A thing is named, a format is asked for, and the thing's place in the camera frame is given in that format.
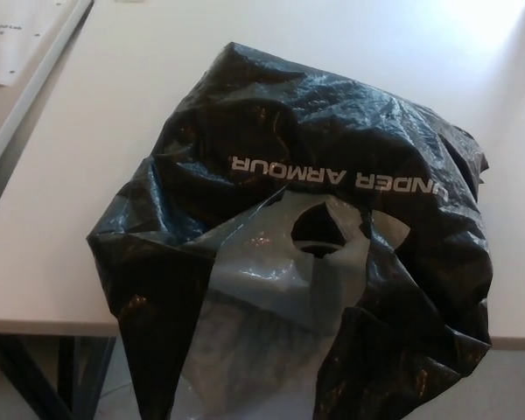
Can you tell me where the grey metal desk rail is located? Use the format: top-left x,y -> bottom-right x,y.
0,0 -> 96,185

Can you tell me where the black desk leg frame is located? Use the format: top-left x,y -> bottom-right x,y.
0,334 -> 117,420

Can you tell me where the black Under Armour plastic bag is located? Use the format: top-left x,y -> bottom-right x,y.
86,41 -> 494,420

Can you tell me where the white printed paper sheet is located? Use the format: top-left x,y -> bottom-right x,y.
0,0 -> 88,88

